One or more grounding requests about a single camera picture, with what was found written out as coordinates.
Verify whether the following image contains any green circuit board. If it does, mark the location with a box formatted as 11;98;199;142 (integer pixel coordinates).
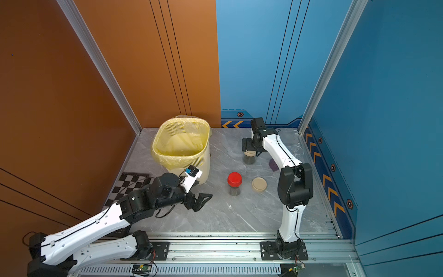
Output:
131;264;152;277
288;262;306;275

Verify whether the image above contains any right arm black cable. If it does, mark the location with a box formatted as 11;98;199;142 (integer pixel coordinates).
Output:
273;129;305;243

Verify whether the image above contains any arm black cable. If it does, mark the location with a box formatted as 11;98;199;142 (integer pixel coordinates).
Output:
273;129;305;243
22;172;195;250

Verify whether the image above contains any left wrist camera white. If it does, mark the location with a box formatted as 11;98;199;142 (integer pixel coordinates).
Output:
179;165;203;194

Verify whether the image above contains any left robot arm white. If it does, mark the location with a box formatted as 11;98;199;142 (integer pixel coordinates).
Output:
27;173;213;277

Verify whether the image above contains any green circuit board right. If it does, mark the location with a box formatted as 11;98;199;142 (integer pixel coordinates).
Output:
288;262;306;275

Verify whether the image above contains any green circuit board left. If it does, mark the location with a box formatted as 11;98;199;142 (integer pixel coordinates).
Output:
131;264;152;277

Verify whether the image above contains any aluminium corner post left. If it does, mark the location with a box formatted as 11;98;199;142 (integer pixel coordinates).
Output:
57;0;142;135

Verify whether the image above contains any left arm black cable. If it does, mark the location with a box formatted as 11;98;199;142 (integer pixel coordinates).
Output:
22;172;195;250

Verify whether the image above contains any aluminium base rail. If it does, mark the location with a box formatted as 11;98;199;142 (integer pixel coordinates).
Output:
75;232;365;277

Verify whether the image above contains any purple embossed toy cube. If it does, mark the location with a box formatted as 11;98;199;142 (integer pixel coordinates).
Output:
268;159;279;172

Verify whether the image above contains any black white checkerboard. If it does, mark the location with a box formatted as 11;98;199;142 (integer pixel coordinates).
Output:
102;172;154;240

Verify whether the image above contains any aluminium corner post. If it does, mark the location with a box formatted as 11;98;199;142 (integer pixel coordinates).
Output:
298;0;368;135
57;0;142;135

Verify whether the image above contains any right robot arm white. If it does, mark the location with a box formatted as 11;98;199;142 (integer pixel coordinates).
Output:
242;118;314;261

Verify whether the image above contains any glass jar red lid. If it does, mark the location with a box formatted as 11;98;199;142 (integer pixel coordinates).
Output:
227;172;242;196

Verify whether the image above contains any aluminium corner post right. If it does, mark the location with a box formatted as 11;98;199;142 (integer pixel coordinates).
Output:
298;0;368;135

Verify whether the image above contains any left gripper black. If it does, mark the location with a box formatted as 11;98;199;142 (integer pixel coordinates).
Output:
155;185;213;212

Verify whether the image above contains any cream waste basket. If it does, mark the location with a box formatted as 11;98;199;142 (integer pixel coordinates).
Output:
152;117;212;186

